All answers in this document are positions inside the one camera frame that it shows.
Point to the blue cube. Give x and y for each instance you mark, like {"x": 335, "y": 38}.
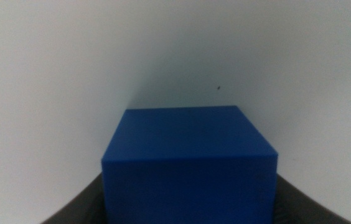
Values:
{"x": 189, "y": 171}

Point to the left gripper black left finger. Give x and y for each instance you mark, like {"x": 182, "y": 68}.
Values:
{"x": 85, "y": 211}

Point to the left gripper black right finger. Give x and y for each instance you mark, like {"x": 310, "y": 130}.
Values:
{"x": 297, "y": 211}

